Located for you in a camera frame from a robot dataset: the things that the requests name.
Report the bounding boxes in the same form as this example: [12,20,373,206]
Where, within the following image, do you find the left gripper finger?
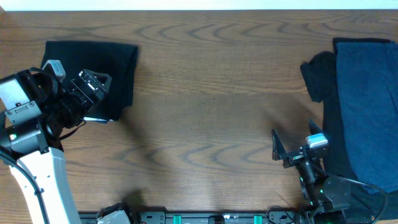
[90,71,112,93]
[42,60,67,82]

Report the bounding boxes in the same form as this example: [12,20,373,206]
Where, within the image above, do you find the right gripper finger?
[271,129,286,161]
[308,119,324,135]

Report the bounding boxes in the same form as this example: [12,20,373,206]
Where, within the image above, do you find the black shorts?
[41,40,139,121]

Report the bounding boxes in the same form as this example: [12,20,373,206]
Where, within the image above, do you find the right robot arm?
[271,120,351,223]

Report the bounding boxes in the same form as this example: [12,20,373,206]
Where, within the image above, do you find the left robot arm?
[1,60,112,223]

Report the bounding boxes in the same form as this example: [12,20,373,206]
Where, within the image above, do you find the folded navy blue garment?
[84,117,117,124]

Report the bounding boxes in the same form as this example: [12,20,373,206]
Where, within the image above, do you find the black garment under pile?
[300,37,397,220]

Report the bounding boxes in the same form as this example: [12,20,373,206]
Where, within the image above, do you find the blue garment in pile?
[336,42,397,193]

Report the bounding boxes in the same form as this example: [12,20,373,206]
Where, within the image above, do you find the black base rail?
[78,203,311,224]

